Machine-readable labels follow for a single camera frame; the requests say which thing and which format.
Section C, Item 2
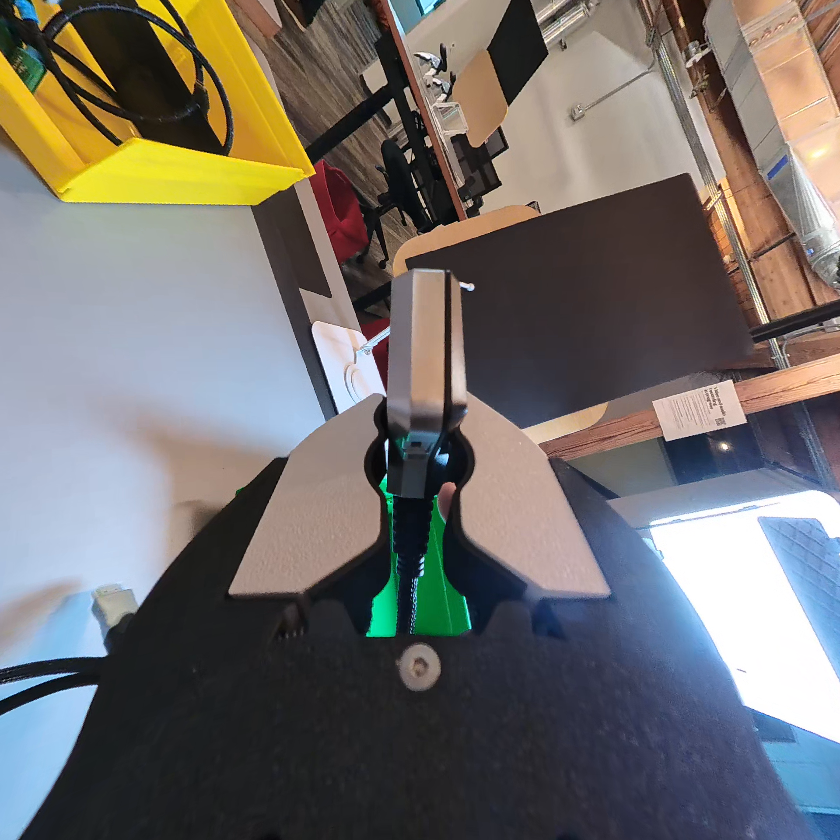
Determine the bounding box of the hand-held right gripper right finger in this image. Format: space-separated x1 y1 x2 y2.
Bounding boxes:
444 394 613 609

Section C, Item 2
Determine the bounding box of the green plastic bin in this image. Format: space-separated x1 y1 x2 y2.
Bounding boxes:
364 483 473 639

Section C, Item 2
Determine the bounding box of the black HDMI cable green plug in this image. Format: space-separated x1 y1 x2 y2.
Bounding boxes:
0 0 237 158

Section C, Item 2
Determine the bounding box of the black office chair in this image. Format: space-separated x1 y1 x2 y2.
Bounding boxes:
378 132 506 217

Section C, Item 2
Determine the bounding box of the black panel with wooden rim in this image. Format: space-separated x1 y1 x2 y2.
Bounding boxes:
451 0 551 132
392 174 778 445

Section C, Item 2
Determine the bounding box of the black braided cable silver plug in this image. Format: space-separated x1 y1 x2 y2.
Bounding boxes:
0 493 437 719

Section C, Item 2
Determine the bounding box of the red chair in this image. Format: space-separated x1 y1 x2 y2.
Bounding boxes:
309 161 378 266

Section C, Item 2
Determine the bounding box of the white paper label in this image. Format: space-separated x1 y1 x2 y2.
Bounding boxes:
651 380 748 443

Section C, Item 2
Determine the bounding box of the black HDMI switch box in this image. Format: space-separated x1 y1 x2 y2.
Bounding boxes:
386 268 471 500

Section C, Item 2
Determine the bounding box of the wooden beam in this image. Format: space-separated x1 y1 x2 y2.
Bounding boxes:
539 351 840 463

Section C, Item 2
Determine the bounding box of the bright softbox light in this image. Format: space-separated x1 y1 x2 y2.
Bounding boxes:
611 473 840 745

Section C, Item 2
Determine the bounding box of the silver air duct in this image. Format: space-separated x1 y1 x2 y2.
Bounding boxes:
703 0 840 270

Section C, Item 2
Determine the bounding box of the black bin divider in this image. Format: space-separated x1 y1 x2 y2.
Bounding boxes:
59 0 227 153

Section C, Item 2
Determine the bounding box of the yellow plastic bin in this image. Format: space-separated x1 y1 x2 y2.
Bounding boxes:
0 0 317 206

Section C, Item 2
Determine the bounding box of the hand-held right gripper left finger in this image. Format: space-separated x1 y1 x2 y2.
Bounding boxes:
229 397 393 609

